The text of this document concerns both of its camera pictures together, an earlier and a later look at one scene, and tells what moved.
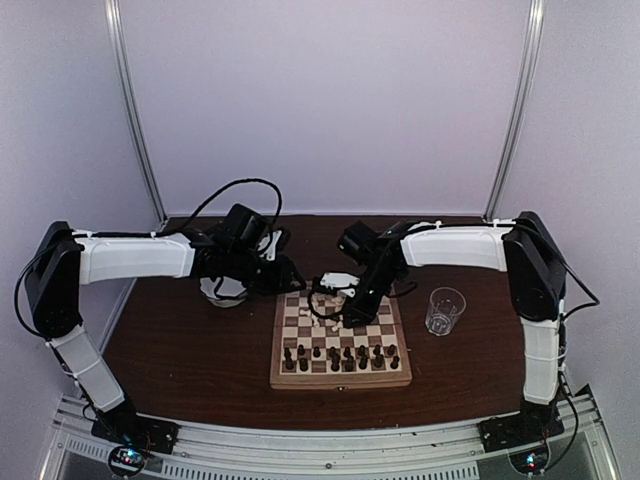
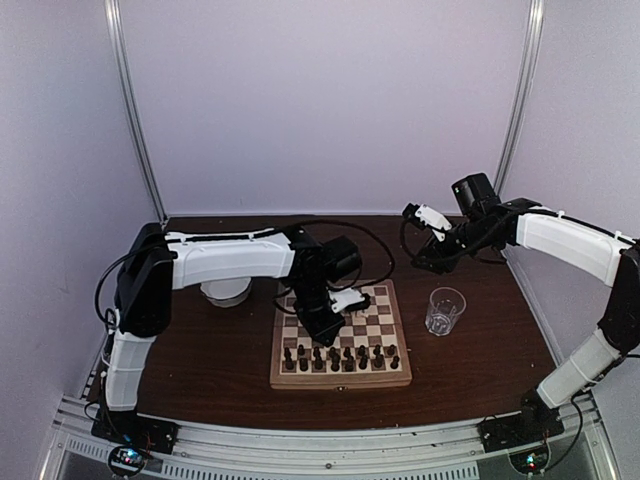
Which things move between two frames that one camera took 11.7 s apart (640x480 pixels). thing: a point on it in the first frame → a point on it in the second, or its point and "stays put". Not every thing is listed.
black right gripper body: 380,284 → 450,260
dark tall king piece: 349,364 stays put
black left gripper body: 263,280 → 310,312
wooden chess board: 312,352 stays put
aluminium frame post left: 113,9 stays put
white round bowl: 223,291 stays put
